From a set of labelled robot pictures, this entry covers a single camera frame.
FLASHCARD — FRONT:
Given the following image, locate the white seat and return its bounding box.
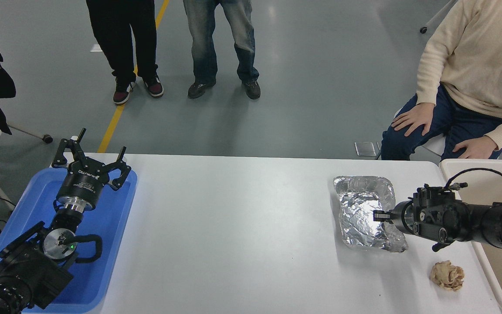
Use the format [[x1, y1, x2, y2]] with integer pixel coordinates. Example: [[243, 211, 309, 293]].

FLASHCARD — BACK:
[[421, 134, 446, 157]]

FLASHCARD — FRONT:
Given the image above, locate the standing person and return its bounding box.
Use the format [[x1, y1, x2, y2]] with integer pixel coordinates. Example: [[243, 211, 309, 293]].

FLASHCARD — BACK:
[[85, 0, 164, 106], [183, 0, 261, 100]]

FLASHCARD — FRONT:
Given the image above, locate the foil plate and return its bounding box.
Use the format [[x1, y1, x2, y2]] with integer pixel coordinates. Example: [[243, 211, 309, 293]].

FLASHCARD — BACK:
[[333, 175, 409, 253]]

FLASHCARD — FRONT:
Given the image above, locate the chair leg with castor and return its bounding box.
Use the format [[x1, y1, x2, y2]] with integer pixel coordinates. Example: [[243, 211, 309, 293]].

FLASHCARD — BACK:
[[6, 124, 53, 145], [419, 0, 456, 34]]

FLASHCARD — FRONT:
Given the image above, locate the metal floor plate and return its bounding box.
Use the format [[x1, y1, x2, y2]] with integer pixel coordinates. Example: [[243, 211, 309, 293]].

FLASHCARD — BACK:
[[354, 141, 378, 157]]

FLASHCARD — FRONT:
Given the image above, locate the blue plastic tray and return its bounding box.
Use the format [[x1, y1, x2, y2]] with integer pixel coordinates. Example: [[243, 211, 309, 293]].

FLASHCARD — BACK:
[[0, 167, 138, 314]]

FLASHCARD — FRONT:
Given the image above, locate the crumpled tan paper ball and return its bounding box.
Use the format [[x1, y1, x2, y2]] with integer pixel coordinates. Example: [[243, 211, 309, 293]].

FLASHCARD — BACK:
[[429, 260, 465, 292]]

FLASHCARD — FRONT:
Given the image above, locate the large pale dustbin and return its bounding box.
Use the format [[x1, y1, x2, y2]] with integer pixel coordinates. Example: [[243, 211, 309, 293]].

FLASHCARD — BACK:
[[438, 158, 502, 314]]

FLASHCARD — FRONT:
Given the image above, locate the seated person's left hand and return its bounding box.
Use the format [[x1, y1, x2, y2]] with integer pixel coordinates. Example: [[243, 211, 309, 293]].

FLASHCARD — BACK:
[[453, 135, 499, 160]]

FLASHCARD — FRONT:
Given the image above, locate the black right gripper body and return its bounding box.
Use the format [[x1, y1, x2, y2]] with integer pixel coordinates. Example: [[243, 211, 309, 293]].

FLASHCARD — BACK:
[[390, 200, 416, 235]]

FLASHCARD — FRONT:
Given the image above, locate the seated person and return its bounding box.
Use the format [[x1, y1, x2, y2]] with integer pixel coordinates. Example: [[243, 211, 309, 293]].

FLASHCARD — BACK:
[[380, 0, 502, 161]]

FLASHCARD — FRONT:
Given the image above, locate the seated person's right hand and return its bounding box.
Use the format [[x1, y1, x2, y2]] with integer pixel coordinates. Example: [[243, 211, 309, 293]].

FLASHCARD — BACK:
[[391, 102, 435, 137]]

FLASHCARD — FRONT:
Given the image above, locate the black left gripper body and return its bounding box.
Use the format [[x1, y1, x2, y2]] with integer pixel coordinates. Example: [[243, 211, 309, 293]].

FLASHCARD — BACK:
[[56, 160, 113, 205]]

